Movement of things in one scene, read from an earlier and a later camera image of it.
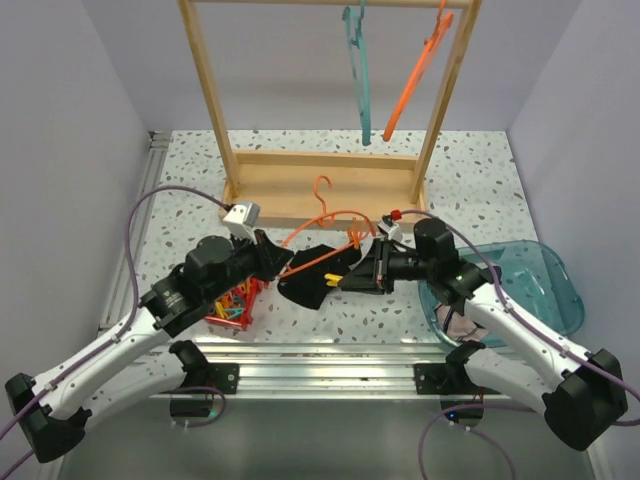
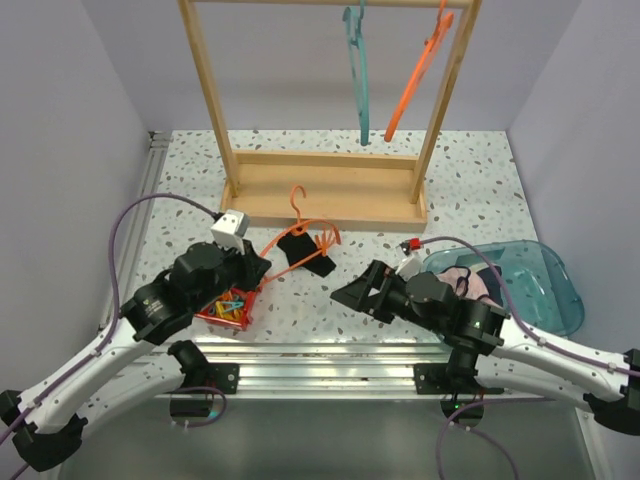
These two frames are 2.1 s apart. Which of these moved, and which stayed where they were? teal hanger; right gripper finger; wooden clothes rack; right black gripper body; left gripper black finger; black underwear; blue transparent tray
Moved: left gripper black finger; black underwear; right gripper finger; right black gripper body
Stayed: teal hanger; blue transparent tray; wooden clothes rack
